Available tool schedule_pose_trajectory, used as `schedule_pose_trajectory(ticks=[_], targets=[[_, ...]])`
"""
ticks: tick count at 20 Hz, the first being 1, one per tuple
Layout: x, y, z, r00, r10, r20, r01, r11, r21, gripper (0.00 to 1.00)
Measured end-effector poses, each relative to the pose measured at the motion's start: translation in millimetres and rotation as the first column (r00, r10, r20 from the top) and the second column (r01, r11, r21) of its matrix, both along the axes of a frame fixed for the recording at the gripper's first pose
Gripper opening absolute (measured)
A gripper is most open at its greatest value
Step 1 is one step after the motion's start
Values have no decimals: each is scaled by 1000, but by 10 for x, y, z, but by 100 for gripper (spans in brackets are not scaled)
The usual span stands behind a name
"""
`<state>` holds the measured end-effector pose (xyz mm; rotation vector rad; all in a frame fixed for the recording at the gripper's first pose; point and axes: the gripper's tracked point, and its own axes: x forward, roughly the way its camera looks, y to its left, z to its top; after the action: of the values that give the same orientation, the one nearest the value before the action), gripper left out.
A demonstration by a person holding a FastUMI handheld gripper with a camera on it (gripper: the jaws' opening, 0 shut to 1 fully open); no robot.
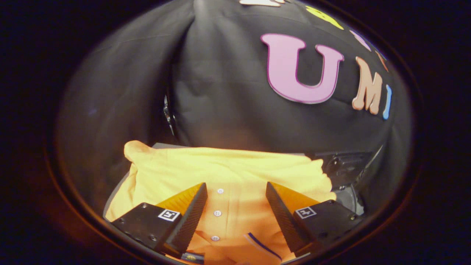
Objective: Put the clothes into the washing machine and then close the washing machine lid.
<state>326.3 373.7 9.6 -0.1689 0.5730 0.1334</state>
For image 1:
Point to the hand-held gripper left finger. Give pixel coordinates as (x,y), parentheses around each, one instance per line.
(189,221)

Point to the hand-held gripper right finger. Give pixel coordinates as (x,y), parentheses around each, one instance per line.
(285,221)

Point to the orange polo shirt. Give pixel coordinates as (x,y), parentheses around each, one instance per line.
(220,169)

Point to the dark washing machine lid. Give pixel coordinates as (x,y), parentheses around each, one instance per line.
(346,165)

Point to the grey and white cabinet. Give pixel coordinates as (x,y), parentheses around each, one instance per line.
(165,145)

